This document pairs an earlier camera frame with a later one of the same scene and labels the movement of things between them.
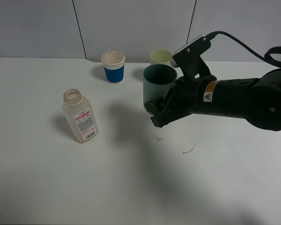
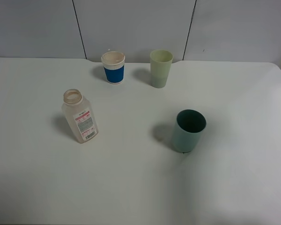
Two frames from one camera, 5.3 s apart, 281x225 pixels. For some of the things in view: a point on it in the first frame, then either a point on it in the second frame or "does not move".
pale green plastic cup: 160,56 does not move
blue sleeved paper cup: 114,63 does not move
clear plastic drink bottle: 78,113 does not move
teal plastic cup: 158,80 -> 189,124
